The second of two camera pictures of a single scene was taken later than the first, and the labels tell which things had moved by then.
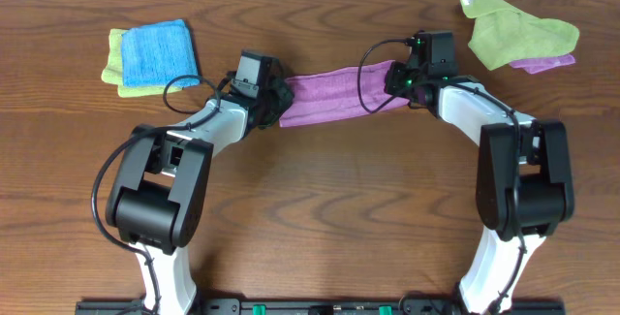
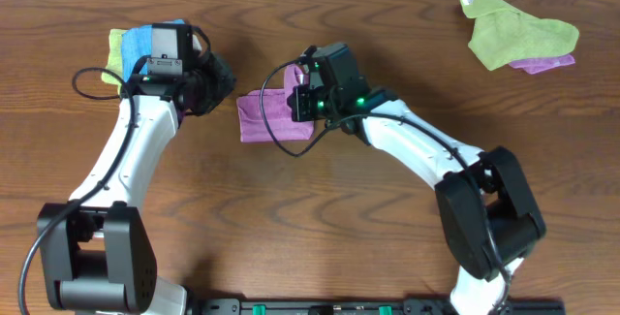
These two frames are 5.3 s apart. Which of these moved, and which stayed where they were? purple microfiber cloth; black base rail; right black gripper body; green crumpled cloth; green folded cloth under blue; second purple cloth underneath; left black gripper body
Moved: left black gripper body; right black gripper body; purple microfiber cloth
Stayed: green crumpled cloth; black base rail; green folded cloth under blue; second purple cloth underneath
